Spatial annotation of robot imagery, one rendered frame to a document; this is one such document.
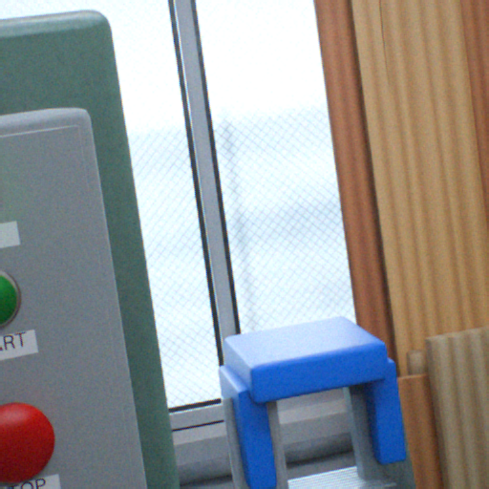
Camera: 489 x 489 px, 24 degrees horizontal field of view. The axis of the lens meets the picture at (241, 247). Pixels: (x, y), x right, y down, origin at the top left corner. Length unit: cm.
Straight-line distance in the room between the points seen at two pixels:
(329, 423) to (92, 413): 157
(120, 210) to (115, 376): 9
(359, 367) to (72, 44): 83
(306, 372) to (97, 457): 81
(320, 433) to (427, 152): 53
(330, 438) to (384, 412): 70
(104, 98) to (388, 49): 133
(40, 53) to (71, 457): 17
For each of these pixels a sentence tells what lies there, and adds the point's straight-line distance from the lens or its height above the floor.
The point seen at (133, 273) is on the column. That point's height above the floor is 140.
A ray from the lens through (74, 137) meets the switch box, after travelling 44.
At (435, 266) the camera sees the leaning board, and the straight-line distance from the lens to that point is 184.
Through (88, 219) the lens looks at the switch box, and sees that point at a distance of 44.
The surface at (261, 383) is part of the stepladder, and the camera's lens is 125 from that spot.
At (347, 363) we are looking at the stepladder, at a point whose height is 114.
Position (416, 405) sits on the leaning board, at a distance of 176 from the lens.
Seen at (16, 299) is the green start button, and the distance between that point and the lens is 43.
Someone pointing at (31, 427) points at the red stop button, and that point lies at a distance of 44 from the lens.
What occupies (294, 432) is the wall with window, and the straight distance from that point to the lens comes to 200.
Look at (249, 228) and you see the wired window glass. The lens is 198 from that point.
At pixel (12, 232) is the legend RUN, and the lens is 44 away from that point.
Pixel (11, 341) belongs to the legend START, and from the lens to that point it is 44.
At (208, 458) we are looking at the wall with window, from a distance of 198.
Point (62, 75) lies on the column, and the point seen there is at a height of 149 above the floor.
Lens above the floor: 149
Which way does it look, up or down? 9 degrees down
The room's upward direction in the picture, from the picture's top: 8 degrees counter-clockwise
